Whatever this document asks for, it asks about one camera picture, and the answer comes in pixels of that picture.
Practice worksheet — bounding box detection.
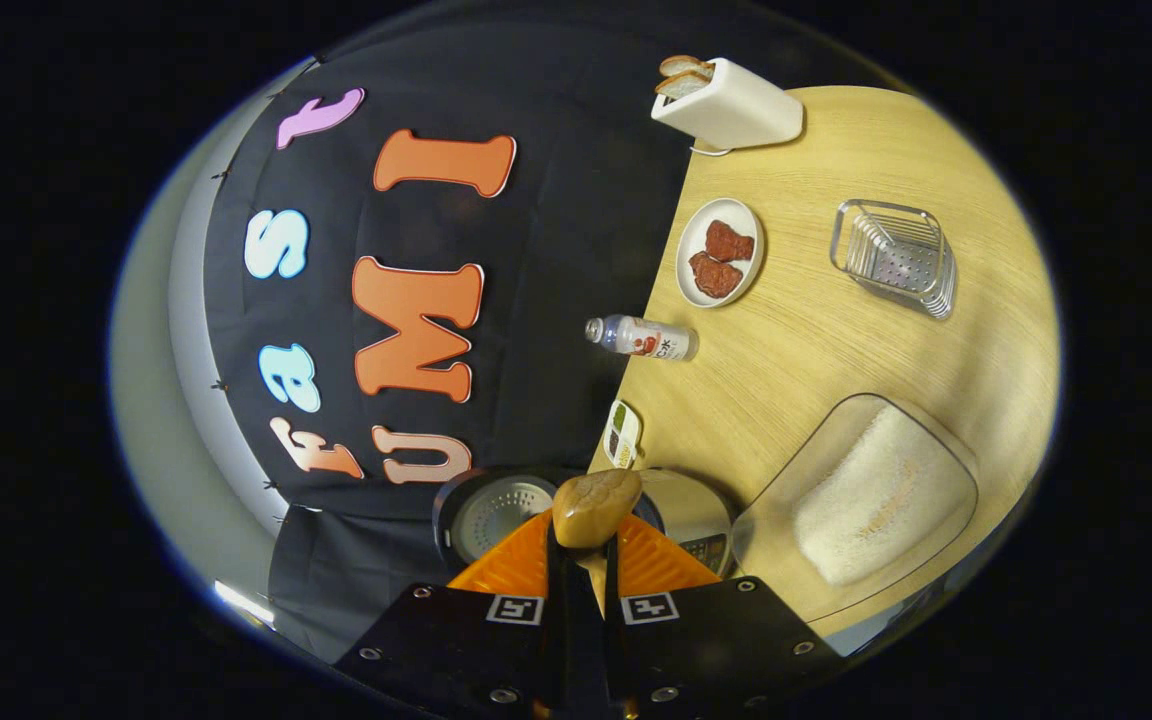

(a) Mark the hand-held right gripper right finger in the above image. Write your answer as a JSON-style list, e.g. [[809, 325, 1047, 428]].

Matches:
[[601, 512, 842, 720]]

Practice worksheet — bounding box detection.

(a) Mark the white rice heap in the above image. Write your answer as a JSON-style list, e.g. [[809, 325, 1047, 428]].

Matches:
[[794, 405, 972, 588]]

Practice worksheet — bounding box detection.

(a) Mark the clear wire chopstick holder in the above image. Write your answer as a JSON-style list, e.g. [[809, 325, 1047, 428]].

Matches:
[[830, 199, 957, 319]]

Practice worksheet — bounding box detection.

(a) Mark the clear plastic bottle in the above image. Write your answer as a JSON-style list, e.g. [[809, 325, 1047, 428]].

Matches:
[[585, 314, 699, 362]]

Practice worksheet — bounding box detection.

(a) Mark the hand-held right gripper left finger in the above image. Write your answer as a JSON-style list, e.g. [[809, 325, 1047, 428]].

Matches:
[[333, 508, 593, 720]]

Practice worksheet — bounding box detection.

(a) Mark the white divided sauce dish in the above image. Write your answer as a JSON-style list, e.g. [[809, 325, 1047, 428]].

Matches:
[[602, 399, 643, 470]]

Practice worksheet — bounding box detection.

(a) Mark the red meat piece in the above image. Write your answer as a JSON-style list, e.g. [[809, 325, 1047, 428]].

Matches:
[[704, 220, 755, 264], [688, 251, 744, 299]]

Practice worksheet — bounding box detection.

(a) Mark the white toaster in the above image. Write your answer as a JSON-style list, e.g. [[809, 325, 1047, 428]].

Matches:
[[650, 57, 805, 151]]

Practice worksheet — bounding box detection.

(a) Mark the ceiling light strip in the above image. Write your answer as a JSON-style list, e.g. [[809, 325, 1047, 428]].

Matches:
[[214, 580, 277, 626]]

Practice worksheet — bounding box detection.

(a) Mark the clear rice container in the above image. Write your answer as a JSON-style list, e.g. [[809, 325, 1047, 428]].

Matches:
[[731, 393, 980, 626]]

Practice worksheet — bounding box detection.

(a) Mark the wooden spoon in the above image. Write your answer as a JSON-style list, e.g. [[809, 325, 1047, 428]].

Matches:
[[551, 468, 644, 616]]

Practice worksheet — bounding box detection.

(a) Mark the dark grey rice cooker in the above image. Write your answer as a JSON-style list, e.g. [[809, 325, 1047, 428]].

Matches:
[[433, 466, 737, 581]]

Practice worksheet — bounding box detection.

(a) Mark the white round plate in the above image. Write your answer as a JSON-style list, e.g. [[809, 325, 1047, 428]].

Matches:
[[676, 197, 766, 308]]

